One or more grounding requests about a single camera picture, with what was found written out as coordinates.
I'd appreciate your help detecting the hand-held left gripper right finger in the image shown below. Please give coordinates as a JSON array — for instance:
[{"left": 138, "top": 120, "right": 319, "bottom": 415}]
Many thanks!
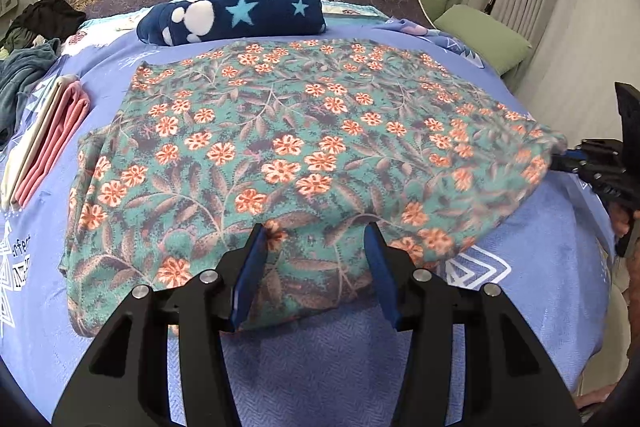
[{"left": 364, "top": 221, "right": 583, "bottom": 427}]

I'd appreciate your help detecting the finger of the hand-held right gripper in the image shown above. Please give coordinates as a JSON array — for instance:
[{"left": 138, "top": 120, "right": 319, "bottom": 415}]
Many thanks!
[
  {"left": 550, "top": 149, "right": 632, "bottom": 208},
  {"left": 580, "top": 138, "right": 626, "bottom": 162}
]

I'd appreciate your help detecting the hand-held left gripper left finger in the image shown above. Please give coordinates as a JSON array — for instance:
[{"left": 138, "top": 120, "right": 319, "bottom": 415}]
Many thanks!
[{"left": 52, "top": 223, "right": 268, "bottom": 427}]

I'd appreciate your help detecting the floral print garment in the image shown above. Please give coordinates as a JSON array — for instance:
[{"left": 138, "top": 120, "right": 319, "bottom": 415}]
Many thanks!
[{"left": 59, "top": 38, "right": 568, "bottom": 338}]

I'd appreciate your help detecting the dark clothes pile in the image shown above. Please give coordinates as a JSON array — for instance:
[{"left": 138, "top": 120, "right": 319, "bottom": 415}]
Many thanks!
[{"left": 9, "top": 0, "right": 86, "bottom": 40}]

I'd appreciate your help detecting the person's right hand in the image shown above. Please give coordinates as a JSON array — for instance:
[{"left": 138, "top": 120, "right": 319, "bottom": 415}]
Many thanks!
[{"left": 611, "top": 204, "right": 635, "bottom": 240}]

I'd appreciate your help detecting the purple printed bed sheet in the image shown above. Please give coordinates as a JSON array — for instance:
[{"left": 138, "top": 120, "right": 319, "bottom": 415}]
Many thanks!
[{"left": 0, "top": 2, "right": 626, "bottom": 427}]

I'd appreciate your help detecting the large green pillow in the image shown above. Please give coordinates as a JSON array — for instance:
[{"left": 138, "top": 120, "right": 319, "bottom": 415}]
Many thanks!
[{"left": 434, "top": 4, "right": 533, "bottom": 75}]

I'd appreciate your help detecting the folded pink cloth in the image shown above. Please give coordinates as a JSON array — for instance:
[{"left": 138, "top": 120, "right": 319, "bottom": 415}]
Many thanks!
[{"left": 12, "top": 79, "right": 92, "bottom": 205}]

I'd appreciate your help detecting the navy star print blanket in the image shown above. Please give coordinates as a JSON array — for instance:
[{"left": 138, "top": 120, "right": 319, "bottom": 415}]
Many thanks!
[{"left": 136, "top": 0, "right": 327, "bottom": 48}]

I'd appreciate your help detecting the folded cream cloth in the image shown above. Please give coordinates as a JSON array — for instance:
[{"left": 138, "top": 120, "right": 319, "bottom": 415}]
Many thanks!
[{"left": 0, "top": 74, "right": 76, "bottom": 210}]

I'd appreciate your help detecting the teal fleece blanket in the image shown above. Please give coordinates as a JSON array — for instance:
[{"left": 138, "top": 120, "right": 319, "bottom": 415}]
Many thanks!
[{"left": 0, "top": 38, "right": 61, "bottom": 142}]

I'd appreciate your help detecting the camouflage green garment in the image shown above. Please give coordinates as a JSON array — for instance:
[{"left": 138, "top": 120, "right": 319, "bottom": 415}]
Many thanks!
[{"left": 0, "top": 27, "right": 38, "bottom": 58}]

